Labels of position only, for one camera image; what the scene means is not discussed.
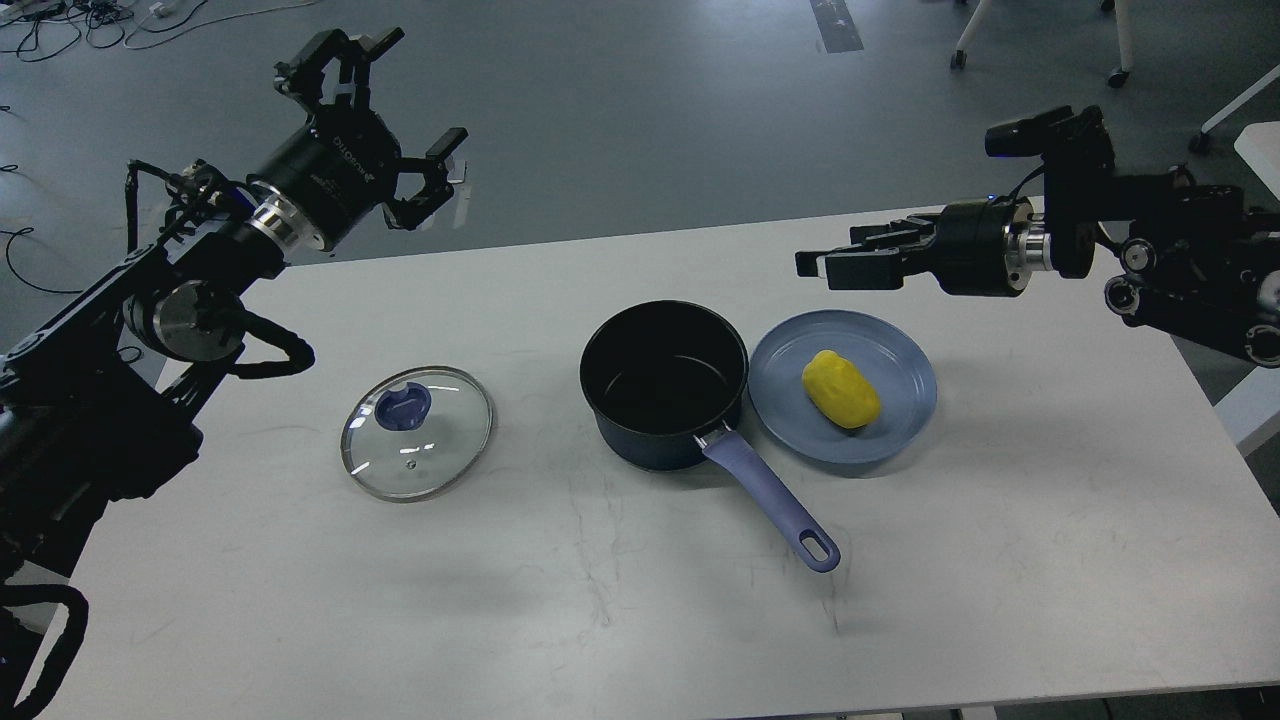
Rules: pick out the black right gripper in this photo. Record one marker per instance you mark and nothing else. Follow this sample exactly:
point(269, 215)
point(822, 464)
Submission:
point(983, 248)

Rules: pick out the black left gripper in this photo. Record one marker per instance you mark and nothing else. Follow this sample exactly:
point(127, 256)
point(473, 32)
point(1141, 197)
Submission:
point(344, 161)

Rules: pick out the glass pot lid purple knob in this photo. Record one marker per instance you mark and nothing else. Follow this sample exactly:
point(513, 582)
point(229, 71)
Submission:
point(415, 434)

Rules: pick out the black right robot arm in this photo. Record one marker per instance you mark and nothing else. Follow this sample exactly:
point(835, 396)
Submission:
point(1195, 261)

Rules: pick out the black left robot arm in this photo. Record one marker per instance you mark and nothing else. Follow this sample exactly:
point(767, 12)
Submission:
point(99, 404)

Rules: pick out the yellow potato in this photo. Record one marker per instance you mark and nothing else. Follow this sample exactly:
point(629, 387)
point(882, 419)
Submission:
point(839, 391)

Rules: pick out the blue plate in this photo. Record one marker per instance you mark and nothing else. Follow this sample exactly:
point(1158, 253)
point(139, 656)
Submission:
point(893, 364)

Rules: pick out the white table edge right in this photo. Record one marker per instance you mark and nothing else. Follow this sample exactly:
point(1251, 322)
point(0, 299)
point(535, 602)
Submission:
point(1258, 144)

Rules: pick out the dark blue saucepan purple handle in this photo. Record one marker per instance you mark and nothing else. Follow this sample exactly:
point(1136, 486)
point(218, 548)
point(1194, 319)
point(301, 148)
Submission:
point(665, 381)

